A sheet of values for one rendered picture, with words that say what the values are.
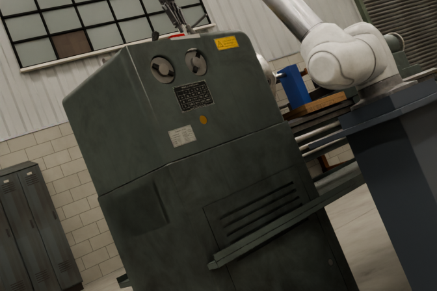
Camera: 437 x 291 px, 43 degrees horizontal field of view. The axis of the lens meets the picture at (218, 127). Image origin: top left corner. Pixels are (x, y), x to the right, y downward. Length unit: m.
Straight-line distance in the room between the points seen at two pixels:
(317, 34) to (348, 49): 0.11
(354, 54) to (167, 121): 0.62
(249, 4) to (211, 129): 9.67
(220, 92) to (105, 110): 0.40
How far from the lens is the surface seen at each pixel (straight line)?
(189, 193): 1.74
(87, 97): 1.99
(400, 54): 3.36
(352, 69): 1.79
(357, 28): 2.00
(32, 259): 8.09
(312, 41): 1.84
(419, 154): 1.90
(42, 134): 8.93
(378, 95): 1.95
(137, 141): 1.81
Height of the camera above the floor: 0.78
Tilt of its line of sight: 4 degrees up
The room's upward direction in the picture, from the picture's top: 22 degrees counter-clockwise
